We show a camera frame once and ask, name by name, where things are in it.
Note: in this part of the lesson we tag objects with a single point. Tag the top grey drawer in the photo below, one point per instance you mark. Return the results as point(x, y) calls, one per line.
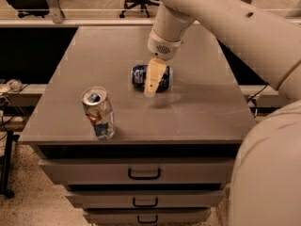
point(133, 171)

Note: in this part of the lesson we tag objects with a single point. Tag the grey drawer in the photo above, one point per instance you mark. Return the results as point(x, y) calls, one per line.
point(146, 216)
point(146, 199)
point(133, 171)

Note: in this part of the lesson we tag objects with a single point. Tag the grey drawer cabinet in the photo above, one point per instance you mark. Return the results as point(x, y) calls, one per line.
point(203, 113)

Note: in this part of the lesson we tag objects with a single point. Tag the black stand leg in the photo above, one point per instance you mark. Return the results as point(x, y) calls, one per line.
point(5, 163)

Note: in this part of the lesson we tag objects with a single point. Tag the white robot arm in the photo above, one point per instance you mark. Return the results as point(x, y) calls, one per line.
point(265, 187)

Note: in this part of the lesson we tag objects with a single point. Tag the middle grey drawer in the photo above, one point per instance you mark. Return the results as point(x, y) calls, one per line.
point(146, 199)

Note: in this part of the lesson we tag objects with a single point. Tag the silver open soda can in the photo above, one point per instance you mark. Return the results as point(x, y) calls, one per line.
point(98, 109)

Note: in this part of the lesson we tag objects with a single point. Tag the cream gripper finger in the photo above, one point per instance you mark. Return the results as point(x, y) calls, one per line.
point(155, 71)

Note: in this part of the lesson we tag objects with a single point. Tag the bottom grey drawer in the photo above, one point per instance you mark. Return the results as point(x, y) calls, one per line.
point(146, 216)

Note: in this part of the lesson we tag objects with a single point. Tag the blue pepsi can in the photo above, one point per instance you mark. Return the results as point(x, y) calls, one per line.
point(138, 77)

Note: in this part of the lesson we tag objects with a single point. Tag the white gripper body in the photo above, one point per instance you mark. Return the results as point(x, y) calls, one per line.
point(162, 47)

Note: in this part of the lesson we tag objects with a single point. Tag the clear plastic wrap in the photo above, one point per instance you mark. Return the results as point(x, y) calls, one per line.
point(12, 85)

